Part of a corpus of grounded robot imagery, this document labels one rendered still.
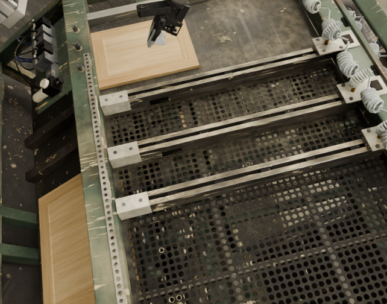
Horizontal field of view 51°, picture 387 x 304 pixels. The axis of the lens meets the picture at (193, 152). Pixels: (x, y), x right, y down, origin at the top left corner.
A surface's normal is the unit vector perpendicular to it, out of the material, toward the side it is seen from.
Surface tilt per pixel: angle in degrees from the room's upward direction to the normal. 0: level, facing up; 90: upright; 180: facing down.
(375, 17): 90
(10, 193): 0
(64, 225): 90
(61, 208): 90
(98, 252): 60
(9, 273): 0
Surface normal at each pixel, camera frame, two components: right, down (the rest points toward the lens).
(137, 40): -0.07, -0.51
